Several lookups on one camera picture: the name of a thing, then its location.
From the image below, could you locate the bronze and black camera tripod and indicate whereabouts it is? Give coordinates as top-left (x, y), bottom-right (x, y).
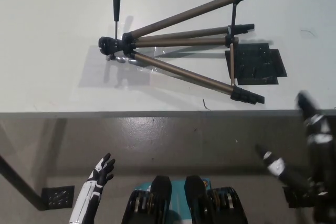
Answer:
top-left (98, 0), bottom-right (274, 105)

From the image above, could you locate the black perforated foot plate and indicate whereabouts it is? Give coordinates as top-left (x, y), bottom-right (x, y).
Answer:
top-left (41, 186), bottom-right (75, 208)

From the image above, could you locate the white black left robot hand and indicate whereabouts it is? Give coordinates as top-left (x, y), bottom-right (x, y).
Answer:
top-left (68, 153), bottom-right (117, 224)

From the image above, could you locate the black floor plate on table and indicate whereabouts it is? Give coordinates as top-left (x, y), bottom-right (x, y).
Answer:
top-left (225, 42), bottom-right (289, 86)

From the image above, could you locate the grey table leg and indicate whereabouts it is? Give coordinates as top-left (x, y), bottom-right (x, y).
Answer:
top-left (36, 118), bottom-right (68, 198)

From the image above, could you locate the dark metal table brace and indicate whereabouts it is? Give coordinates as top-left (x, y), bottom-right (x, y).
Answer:
top-left (0, 154), bottom-right (45, 211)

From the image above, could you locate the clear glossy tape sheet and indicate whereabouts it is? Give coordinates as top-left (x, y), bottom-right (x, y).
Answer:
top-left (79, 44), bottom-right (184, 89)

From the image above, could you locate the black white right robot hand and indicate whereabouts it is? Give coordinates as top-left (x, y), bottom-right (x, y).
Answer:
top-left (255, 90), bottom-right (336, 224)

